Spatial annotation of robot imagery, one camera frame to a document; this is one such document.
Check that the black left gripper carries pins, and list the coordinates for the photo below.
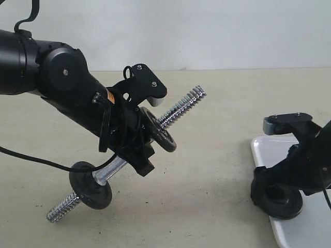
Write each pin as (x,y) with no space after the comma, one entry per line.
(121,129)

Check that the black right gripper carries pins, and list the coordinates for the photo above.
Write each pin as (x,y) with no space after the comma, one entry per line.
(306,168)

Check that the black weight plate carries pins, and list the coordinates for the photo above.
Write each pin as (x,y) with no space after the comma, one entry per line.
(89,191)
(278,201)

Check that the chrome threaded dumbbell bar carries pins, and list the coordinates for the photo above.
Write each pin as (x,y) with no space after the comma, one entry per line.
(102,175)

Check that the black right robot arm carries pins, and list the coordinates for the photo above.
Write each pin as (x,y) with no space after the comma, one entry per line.
(325,139)

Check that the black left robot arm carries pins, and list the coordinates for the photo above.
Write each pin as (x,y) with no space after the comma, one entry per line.
(58,73)

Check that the black weight plate far end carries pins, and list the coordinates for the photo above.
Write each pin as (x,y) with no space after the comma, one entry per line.
(158,133)

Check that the white rectangular tray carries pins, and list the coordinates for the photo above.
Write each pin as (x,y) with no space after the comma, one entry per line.
(311,228)

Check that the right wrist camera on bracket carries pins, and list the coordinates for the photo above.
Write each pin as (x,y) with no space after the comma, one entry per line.
(299,124)

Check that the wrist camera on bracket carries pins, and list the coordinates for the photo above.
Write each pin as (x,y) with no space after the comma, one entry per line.
(299,124)
(144,85)

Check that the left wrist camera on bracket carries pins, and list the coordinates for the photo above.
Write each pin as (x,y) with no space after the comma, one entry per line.
(144,85)

